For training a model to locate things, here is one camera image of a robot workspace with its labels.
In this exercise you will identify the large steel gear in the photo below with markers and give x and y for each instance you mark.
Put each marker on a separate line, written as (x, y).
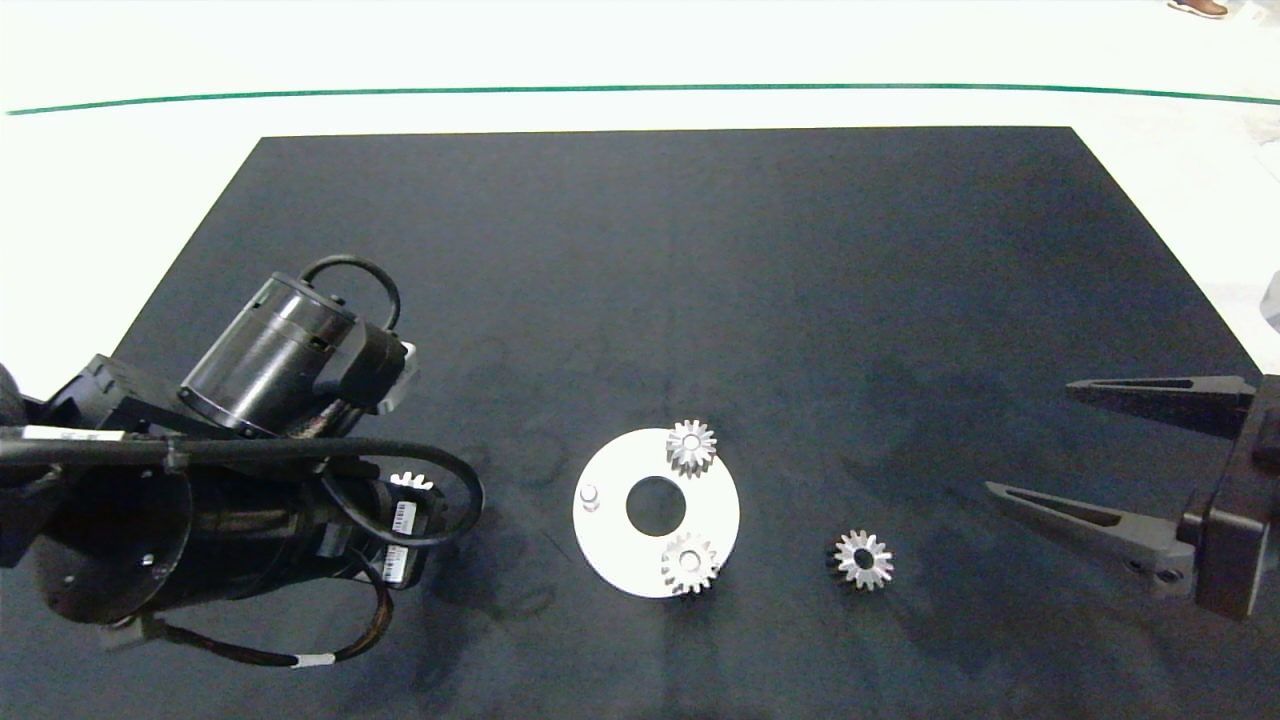
(410, 481)

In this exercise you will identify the small steel gear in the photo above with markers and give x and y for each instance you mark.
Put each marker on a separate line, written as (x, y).
(675, 567)
(704, 450)
(879, 563)

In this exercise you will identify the round white plate with pins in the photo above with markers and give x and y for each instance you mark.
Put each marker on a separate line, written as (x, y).
(610, 550)

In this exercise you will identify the person's shoe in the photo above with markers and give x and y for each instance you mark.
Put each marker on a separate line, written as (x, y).
(1198, 8)

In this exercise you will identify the dark mat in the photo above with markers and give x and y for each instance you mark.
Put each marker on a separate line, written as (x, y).
(700, 280)

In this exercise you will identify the green tape line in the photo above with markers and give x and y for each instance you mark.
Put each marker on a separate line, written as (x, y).
(600, 88)

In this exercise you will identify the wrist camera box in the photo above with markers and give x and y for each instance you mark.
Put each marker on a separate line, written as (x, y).
(375, 365)

